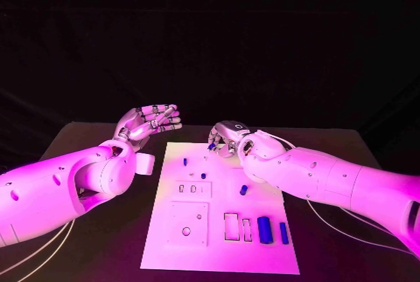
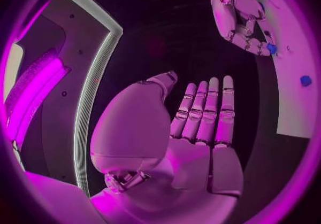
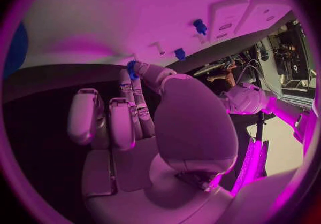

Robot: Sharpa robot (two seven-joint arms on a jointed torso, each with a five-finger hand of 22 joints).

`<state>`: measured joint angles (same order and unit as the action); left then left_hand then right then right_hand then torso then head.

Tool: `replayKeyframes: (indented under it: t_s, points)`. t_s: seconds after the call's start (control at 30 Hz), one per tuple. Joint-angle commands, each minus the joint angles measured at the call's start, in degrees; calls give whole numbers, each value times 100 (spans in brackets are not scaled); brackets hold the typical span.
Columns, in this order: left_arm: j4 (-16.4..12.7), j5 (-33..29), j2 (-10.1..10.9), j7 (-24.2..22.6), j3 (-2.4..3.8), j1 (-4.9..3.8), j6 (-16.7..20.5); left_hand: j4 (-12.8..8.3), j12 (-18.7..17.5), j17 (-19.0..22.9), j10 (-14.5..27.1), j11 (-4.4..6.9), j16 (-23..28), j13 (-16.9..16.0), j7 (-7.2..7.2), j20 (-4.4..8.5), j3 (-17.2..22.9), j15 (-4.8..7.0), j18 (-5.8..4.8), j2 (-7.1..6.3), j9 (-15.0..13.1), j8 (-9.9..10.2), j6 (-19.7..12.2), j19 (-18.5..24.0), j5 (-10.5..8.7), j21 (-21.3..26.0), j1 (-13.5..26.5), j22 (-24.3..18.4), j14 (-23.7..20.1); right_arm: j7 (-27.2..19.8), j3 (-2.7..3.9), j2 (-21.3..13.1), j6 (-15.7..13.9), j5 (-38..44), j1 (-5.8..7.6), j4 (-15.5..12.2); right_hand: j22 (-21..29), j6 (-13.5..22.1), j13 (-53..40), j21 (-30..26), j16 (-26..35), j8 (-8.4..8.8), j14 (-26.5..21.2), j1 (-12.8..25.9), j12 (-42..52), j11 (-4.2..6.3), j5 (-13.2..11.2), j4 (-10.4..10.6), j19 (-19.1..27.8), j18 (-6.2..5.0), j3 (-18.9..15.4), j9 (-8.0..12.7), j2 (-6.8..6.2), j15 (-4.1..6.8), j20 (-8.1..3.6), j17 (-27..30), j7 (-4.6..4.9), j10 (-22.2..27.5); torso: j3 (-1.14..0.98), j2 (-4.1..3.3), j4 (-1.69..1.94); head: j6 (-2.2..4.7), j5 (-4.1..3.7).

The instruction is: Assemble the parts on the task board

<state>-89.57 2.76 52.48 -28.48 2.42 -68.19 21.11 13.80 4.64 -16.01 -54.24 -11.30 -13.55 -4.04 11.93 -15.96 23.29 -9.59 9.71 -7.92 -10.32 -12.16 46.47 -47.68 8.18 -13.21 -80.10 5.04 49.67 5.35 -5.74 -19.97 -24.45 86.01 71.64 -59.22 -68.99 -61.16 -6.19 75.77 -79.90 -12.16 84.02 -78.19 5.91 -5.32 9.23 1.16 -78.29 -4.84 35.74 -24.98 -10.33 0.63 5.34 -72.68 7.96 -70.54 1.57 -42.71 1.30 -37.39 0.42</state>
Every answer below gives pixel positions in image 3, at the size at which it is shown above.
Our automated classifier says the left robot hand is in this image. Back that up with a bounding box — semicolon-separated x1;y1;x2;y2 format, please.
207;65;238;87

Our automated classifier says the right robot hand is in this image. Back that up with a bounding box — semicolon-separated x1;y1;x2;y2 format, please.
67;61;239;223

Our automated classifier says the blue peg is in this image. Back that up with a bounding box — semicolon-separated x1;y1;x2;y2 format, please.
126;60;139;80

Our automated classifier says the white task board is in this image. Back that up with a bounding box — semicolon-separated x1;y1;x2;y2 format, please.
19;0;294;71

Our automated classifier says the cluttered desk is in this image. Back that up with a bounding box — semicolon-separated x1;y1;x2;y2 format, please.
192;52;251;78

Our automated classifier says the blue block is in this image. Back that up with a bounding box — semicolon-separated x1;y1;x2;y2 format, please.
174;48;187;62

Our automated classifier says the blue plug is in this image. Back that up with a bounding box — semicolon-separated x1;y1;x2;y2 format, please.
192;18;208;36

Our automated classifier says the black light stand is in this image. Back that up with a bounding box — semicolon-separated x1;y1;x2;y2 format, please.
252;111;267;143

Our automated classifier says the dark equipment rack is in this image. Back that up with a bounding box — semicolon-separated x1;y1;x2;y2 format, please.
272;19;316;89

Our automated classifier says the glowing light bar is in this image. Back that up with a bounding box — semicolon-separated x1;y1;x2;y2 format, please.
229;138;270;198

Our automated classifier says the blue gear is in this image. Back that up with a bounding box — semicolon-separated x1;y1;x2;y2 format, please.
4;22;29;80

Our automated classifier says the white cable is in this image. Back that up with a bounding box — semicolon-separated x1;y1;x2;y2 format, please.
237;59;261;88

